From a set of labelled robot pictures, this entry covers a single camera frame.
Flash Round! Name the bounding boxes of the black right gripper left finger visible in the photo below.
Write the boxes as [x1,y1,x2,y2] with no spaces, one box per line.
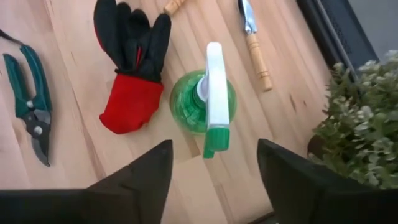
[0,139,174,224]

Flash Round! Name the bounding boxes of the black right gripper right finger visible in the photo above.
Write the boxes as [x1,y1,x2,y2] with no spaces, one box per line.
[256,138,398,224]

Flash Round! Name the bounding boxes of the red and black gardening glove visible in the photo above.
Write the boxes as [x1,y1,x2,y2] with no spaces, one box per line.
[93,0,172,136]

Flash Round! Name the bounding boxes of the green spray bottle white trigger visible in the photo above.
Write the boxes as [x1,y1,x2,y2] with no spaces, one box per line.
[169,41,238,160]

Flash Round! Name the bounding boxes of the narrow steel trowel wooden handle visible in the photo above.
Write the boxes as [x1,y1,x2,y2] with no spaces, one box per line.
[237,0,274,93]

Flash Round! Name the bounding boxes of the green-handled pruning shears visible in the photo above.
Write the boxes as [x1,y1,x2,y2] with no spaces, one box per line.
[0,29,53,167]

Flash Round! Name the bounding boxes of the curved-tine hand rake wooden handle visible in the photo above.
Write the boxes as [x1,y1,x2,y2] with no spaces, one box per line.
[163,0,187,16]

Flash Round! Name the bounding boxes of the potted green plant black pot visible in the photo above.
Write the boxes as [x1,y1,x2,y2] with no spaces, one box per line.
[307,49,398,190]

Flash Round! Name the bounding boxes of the black aluminium station frame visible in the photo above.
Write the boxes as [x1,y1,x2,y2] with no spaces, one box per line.
[296,0,358,82]

